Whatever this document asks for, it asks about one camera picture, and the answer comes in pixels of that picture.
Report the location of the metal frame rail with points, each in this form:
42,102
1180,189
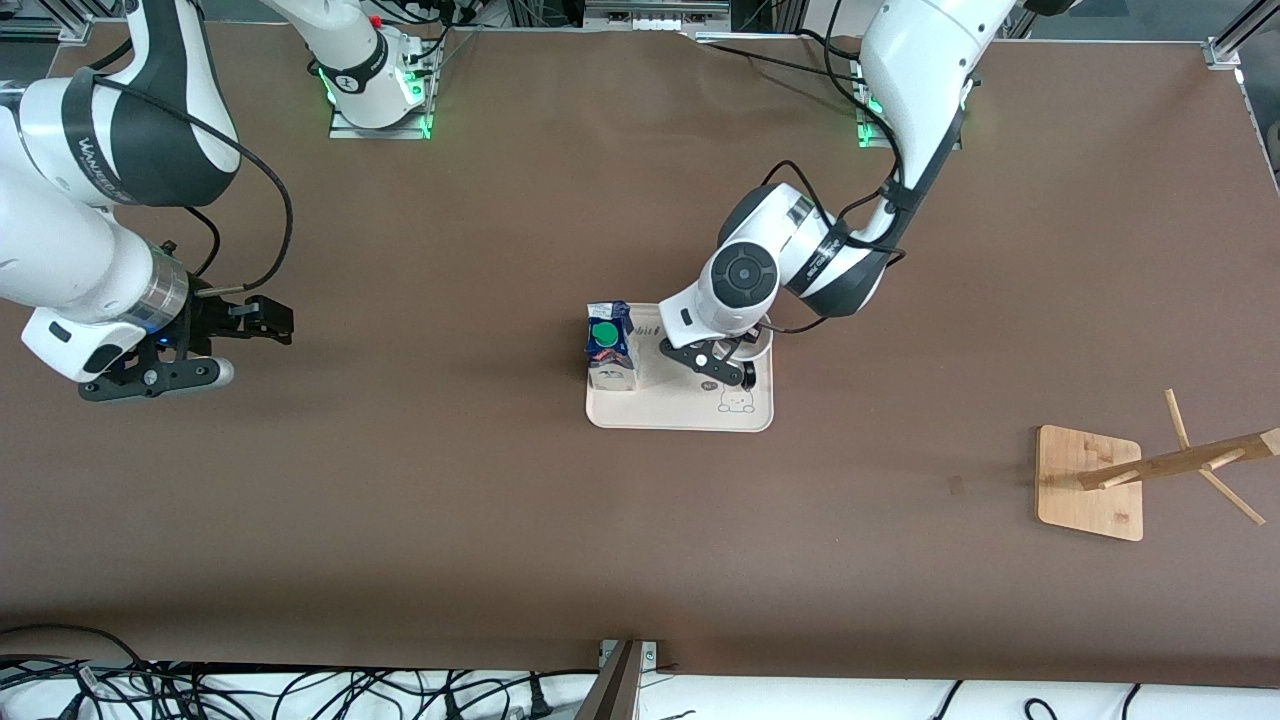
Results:
655,12

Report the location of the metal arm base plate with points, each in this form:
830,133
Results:
380,132
870,142

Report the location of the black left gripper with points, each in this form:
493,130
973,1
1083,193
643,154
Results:
751,338

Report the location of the wooden cup rack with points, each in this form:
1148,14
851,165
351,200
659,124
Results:
1080,500

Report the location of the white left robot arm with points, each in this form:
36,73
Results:
920,60

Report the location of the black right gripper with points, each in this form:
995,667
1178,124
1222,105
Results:
209,320

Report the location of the aluminium frame profile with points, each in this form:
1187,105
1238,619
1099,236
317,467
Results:
1235,35
40,30

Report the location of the blue milk carton green cap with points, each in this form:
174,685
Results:
610,340

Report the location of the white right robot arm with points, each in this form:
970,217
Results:
60,250

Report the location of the cream tray with bear print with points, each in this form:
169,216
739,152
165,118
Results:
680,405

